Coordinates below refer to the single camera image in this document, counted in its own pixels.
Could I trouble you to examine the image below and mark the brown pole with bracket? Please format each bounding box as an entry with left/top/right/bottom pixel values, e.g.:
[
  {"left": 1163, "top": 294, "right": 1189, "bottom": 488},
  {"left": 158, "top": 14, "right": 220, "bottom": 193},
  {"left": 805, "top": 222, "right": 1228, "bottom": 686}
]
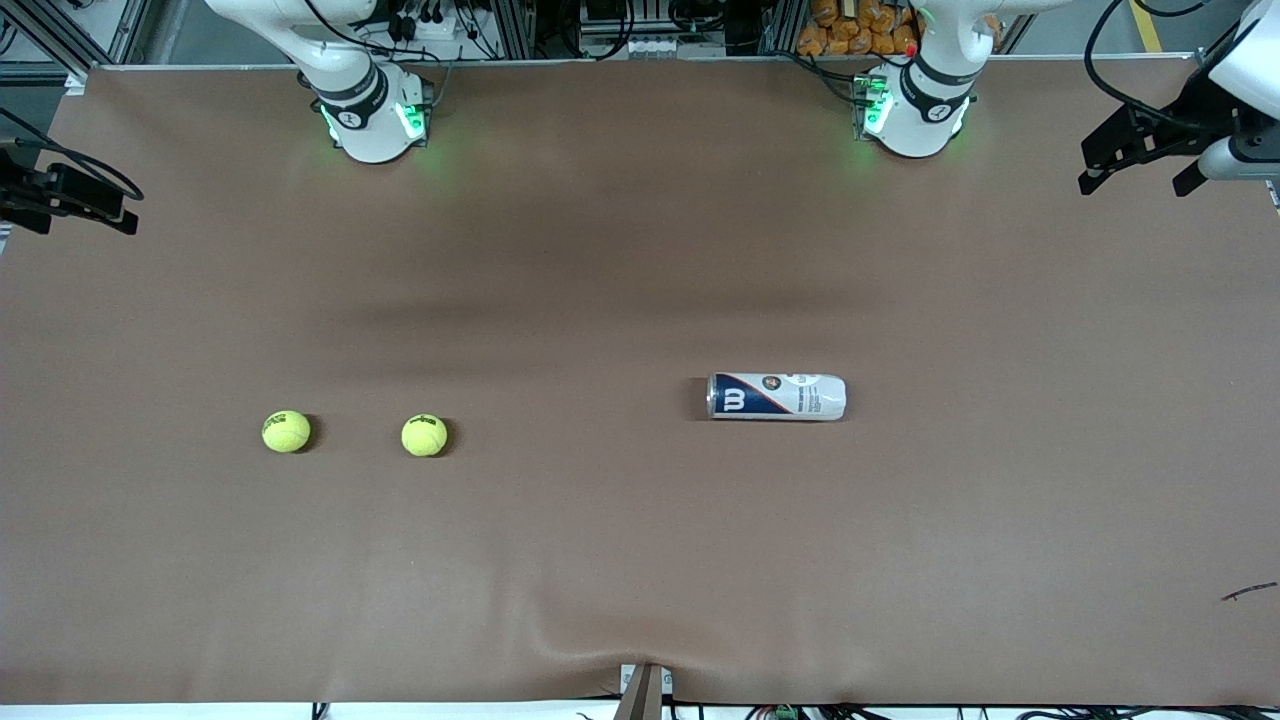
[{"left": 618, "top": 662, "right": 674, "bottom": 720}]

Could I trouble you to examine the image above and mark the white terminal block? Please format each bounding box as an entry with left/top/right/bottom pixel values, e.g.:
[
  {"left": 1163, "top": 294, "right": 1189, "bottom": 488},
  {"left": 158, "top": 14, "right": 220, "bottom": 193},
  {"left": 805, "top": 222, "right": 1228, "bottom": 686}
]
[{"left": 580, "top": 35, "right": 686, "bottom": 58}]

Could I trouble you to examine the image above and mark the diagonal aluminium frame rail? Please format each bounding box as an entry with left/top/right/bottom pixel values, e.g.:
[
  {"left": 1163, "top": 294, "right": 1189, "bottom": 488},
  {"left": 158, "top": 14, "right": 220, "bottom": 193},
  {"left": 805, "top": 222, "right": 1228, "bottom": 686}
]
[{"left": 0, "top": 0, "right": 151, "bottom": 96}]

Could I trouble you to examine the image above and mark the aluminium frame post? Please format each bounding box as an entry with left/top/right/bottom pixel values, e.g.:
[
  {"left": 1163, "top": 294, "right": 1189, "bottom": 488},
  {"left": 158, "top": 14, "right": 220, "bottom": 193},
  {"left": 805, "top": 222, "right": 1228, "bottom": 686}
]
[
  {"left": 765, "top": 0, "right": 801, "bottom": 56},
  {"left": 490, "top": 0, "right": 536, "bottom": 59}
]

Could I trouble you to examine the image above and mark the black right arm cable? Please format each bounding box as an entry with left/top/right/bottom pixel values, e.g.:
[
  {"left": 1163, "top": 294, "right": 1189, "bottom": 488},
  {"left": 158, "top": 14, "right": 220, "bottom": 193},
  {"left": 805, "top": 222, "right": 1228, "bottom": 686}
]
[{"left": 0, "top": 105, "right": 146, "bottom": 201}]

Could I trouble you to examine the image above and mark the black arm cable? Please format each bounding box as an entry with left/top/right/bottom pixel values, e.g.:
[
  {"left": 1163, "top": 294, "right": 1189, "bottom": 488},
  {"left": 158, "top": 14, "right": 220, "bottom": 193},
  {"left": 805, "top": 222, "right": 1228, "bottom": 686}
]
[
  {"left": 1083, "top": 0, "right": 1233, "bottom": 133},
  {"left": 0, "top": 105, "right": 146, "bottom": 201}
]

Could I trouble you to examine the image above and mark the white power strip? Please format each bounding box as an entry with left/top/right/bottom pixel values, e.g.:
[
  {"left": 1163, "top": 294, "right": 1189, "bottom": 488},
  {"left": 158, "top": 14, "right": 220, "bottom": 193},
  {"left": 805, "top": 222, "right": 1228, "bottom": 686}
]
[{"left": 385, "top": 12, "right": 471, "bottom": 41}]

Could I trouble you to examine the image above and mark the brown table mat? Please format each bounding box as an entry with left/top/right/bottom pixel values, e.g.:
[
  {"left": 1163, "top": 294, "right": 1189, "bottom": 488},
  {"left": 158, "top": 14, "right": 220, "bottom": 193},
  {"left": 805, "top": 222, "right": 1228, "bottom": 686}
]
[{"left": 0, "top": 55, "right": 1280, "bottom": 706}]

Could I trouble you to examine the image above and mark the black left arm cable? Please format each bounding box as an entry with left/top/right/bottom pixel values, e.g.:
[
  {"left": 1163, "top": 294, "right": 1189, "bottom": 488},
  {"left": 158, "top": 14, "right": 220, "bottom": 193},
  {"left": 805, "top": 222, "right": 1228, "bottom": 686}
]
[{"left": 1083, "top": 0, "right": 1233, "bottom": 133}]

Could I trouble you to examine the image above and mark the white blue tennis ball can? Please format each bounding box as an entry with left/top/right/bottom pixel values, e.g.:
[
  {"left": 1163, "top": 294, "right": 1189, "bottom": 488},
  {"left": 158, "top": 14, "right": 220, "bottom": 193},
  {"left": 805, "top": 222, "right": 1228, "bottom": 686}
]
[{"left": 706, "top": 372, "right": 848, "bottom": 422}]

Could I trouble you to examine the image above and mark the yellow tennis ball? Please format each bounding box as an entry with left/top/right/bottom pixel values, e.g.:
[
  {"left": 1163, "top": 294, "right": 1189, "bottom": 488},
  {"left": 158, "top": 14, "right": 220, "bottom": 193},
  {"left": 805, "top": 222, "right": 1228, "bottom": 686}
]
[
  {"left": 262, "top": 410, "right": 312, "bottom": 454},
  {"left": 401, "top": 413, "right": 449, "bottom": 458}
]

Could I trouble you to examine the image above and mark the orange packet pile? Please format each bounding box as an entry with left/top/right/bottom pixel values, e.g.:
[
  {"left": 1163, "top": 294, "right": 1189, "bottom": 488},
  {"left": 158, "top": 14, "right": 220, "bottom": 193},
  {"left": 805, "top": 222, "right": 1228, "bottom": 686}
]
[{"left": 797, "top": 0, "right": 921, "bottom": 57}]

